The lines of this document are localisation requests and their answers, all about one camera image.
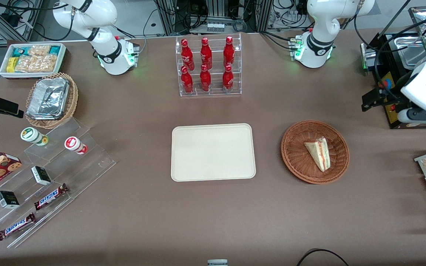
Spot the triangular sandwich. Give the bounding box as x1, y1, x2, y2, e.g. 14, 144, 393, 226
304, 137, 331, 173

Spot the clear acrylic bottle rack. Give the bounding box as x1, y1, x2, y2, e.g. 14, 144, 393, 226
175, 33, 243, 98

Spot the beige plastic tray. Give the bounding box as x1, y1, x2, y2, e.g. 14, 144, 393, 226
170, 123, 257, 183

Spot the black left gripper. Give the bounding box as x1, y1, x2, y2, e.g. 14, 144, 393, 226
361, 86, 403, 112

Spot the red lid yogurt cup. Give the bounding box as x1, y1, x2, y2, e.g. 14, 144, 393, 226
64, 136, 88, 155

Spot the small black carton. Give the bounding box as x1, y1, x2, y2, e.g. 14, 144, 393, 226
31, 166, 52, 186
0, 190, 20, 209

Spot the black hot dog warmer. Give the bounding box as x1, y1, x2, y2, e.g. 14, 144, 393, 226
360, 6, 426, 129

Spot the white snack bin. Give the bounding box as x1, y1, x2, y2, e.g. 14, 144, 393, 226
0, 43, 67, 80

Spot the black cable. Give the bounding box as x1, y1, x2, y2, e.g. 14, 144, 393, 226
296, 248, 351, 266

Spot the snickers chocolate bar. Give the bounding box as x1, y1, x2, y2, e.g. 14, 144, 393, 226
0, 213, 37, 241
34, 183, 70, 211

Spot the red cola bottle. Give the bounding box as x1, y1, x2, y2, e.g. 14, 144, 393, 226
180, 39, 195, 71
200, 37, 213, 70
199, 64, 212, 92
222, 64, 234, 92
223, 36, 235, 68
180, 66, 194, 94

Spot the aluminium foil container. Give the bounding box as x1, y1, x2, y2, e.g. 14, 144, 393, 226
27, 77, 70, 120

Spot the brown wicker basket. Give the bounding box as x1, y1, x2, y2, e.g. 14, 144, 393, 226
281, 120, 350, 185

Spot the clear rice cracker bag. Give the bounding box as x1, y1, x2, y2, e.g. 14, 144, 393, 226
28, 45, 51, 57
14, 55, 58, 73

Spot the green lid yogurt cup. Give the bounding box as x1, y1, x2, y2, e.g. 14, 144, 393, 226
20, 127, 49, 146

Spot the aluminium frame with cables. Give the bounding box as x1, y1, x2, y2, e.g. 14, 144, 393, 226
154, 0, 311, 36

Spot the clear acrylic stepped stand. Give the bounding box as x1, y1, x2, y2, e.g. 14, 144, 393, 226
0, 117, 117, 249

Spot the light wicker basket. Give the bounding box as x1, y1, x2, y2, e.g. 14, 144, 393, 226
25, 72, 79, 129

